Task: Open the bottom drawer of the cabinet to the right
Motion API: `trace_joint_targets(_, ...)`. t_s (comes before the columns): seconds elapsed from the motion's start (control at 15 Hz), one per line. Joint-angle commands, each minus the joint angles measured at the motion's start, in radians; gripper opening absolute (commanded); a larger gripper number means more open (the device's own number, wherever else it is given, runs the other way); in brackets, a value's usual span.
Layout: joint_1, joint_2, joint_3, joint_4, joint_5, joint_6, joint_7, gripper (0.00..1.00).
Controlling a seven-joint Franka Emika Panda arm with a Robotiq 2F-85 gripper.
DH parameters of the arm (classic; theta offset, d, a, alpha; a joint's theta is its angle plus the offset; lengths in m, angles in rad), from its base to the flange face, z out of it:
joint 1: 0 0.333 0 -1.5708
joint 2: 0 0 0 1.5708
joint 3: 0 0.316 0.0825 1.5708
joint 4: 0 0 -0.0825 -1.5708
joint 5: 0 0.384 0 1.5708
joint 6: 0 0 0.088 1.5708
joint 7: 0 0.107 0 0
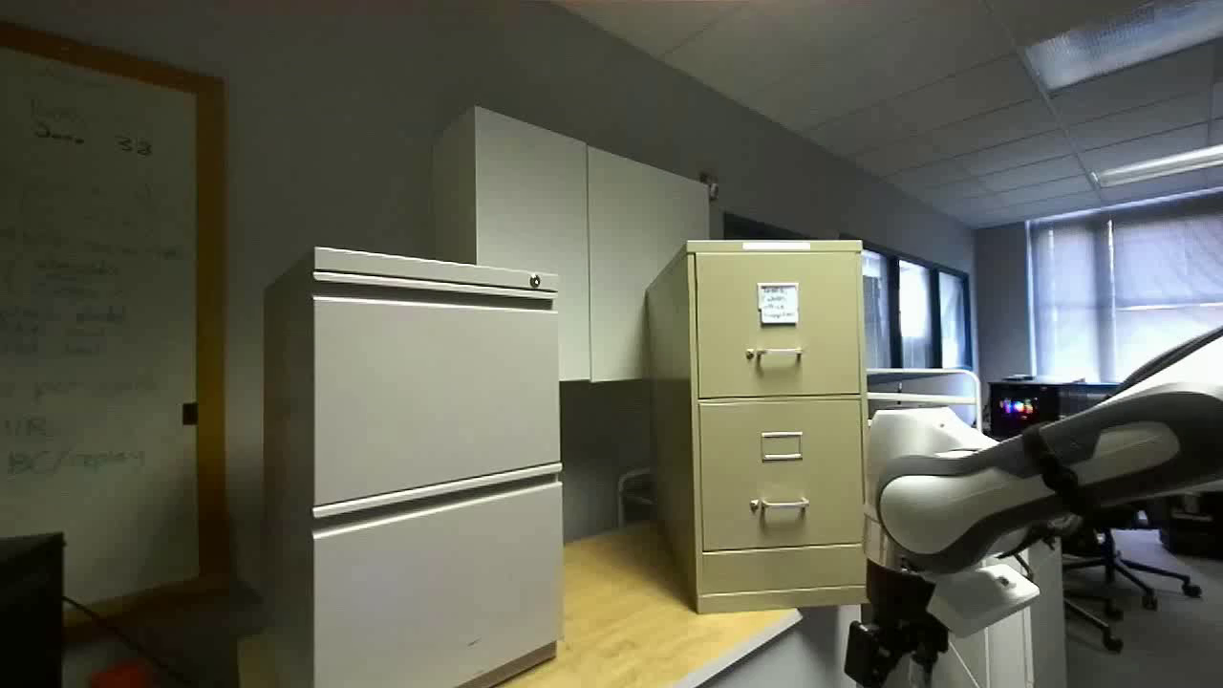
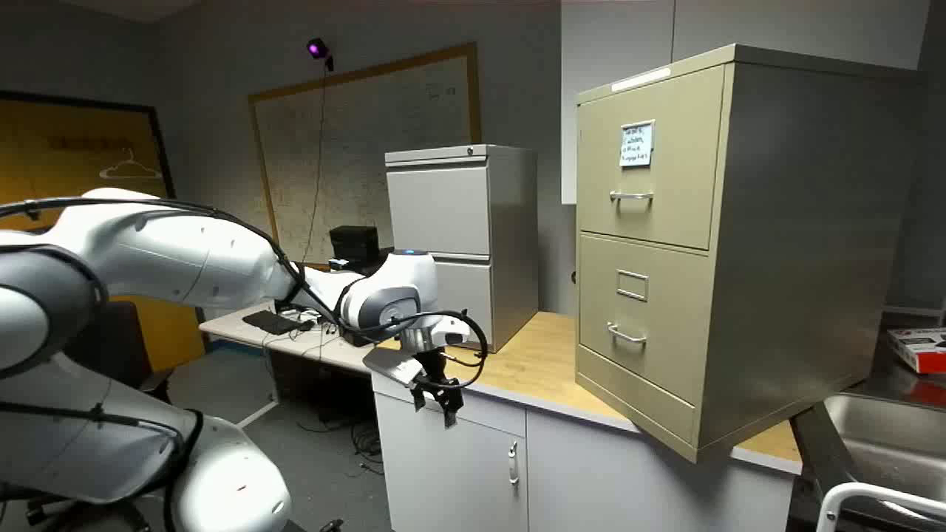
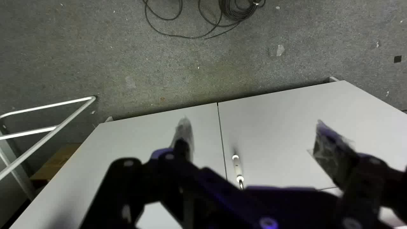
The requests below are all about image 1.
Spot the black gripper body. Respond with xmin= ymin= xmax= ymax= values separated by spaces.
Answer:
xmin=840 ymin=558 xmax=957 ymax=688

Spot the beige metal filing cabinet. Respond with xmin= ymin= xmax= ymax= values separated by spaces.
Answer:
xmin=647 ymin=236 xmax=873 ymax=617

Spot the beige drawer with paper label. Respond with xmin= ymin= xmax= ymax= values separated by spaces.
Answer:
xmin=693 ymin=246 xmax=868 ymax=400

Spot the grey lateral filing cabinet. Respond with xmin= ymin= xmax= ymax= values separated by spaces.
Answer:
xmin=261 ymin=241 xmax=566 ymax=688

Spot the black office chair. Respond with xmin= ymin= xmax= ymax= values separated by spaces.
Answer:
xmin=1057 ymin=496 xmax=1204 ymax=655

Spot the lit computer monitor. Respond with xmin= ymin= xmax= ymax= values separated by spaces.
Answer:
xmin=985 ymin=378 xmax=1068 ymax=438

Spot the dark interior window row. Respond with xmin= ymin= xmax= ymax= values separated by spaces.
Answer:
xmin=861 ymin=246 xmax=977 ymax=375

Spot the white paper label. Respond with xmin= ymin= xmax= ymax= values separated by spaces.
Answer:
xmin=754 ymin=278 xmax=804 ymax=329

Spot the window with blinds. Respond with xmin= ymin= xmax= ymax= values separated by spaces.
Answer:
xmin=1029 ymin=201 xmax=1223 ymax=386

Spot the narrow ceiling light strip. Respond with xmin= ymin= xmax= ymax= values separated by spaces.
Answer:
xmin=1090 ymin=143 xmax=1223 ymax=194

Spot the large ceiling light panel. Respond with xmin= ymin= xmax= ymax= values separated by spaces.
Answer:
xmin=1017 ymin=0 xmax=1223 ymax=94

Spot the red object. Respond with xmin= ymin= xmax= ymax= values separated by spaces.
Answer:
xmin=85 ymin=655 xmax=166 ymax=688

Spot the wood-framed whiteboard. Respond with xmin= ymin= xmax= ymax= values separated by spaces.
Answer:
xmin=0 ymin=14 xmax=237 ymax=643

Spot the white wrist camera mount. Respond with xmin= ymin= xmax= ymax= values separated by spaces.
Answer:
xmin=927 ymin=558 xmax=1045 ymax=637

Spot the white wall cabinet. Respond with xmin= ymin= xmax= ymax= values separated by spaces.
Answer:
xmin=432 ymin=103 xmax=713 ymax=386

